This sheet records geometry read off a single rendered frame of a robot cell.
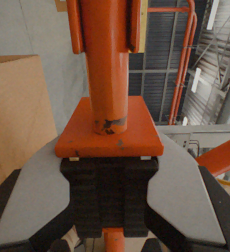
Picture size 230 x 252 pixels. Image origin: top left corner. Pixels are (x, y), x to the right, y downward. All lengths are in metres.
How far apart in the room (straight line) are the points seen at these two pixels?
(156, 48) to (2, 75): 10.83
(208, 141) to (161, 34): 9.83
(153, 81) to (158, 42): 2.37
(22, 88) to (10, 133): 0.07
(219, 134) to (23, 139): 1.38
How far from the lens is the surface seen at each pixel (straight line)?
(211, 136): 1.45
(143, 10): 7.43
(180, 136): 1.27
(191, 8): 8.20
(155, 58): 11.07
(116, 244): 0.19
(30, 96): 0.28
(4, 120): 0.23
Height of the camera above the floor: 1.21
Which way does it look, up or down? level
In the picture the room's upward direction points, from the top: 89 degrees clockwise
